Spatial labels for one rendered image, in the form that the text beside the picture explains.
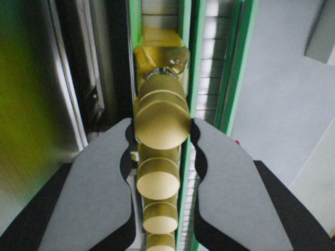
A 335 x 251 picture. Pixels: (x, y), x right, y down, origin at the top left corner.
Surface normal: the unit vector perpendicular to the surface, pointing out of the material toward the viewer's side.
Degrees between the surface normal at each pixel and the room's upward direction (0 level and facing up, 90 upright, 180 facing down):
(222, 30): 0
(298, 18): 0
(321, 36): 90
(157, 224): 0
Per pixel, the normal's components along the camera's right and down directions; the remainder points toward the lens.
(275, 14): 0.04, 0.54
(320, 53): -0.99, -0.07
